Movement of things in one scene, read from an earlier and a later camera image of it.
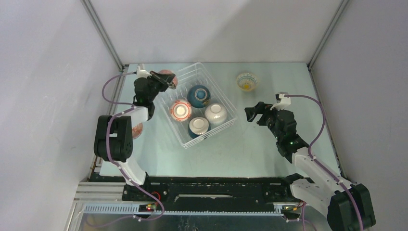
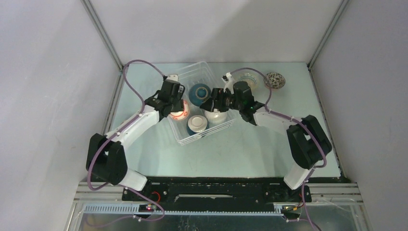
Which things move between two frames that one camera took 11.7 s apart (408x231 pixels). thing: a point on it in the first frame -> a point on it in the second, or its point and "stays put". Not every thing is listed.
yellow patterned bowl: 247,81 stays put
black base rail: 260,191 stays put
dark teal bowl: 198,96 stays put
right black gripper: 265,111 -> 218,95
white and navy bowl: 197,126 stays put
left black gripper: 162,79 -> 179,106
